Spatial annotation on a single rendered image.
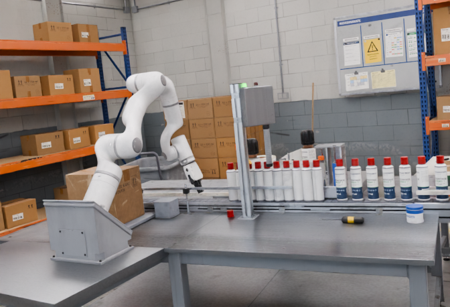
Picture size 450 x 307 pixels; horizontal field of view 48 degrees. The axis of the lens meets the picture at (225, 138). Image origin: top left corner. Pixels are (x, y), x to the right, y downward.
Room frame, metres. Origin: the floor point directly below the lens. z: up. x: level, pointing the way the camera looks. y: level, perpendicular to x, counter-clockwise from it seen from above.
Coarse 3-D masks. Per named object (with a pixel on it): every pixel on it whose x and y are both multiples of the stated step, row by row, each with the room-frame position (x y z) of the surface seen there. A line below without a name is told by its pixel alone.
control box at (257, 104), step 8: (240, 88) 2.46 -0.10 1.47; (248, 88) 2.45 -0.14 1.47; (256, 88) 2.47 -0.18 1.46; (264, 88) 2.49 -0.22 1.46; (272, 88) 2.52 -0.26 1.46; (240, 96) 2.46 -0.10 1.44; (248, 96) 2.44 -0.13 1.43; (256, 96) 2.47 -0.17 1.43; (264, 96) 2.49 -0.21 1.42; (272, 96) 2.51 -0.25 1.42; (248, 104) 2.44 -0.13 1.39; (256, 104) 2.47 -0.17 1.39; (264, 104) 2.49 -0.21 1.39; (272, 104) 2.51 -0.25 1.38; (248, 112) 2.44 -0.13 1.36; (256, 112) 2.46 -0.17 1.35; (264, 112) 2.49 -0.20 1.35; (272, 112) 2.51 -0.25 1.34; (248, 120) 2.44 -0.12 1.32; (256, 120) 2.46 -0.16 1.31; (264, 120) 2.48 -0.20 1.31; (272, 120) 2.51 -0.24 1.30
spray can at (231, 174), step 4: (228, 164) 2.67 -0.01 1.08; (232, 164) 2.67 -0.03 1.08; (228, 168) 2.67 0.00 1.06; (232, 168) 2.67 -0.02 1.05; (228, 172) 2.66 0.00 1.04; (232, 172) 2.66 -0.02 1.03; (228, 176) 2.66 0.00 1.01; (232, 176) 2.66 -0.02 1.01; (228, 180) 2.66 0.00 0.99; (232, 180) 2.66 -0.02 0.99; (228, 184) 2.67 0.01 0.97; (232, 184) 2.66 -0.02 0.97; (228, 192) 2.67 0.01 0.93; (232, 192) 2.66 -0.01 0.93; (236, 192) 2.66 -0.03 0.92; (232, 196) 2.66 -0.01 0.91; (236, 196) 2.66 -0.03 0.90; (232, 200) 2.66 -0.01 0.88; (236, 200) 2.66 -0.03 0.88
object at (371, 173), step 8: (368, 160) 2.37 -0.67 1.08; (368, 168) 2.36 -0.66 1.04; (376, 168) 2.36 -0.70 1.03; (368, 176) 2.36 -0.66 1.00; (376, 176) 2.35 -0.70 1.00; (368, 184) 2.36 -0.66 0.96; (376, 184) 2.35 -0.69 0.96; (368, 192) 2.37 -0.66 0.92; (376, 192) 2.35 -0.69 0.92; (368, 200) 2.37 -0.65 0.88; (376, 200) 2.35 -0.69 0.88
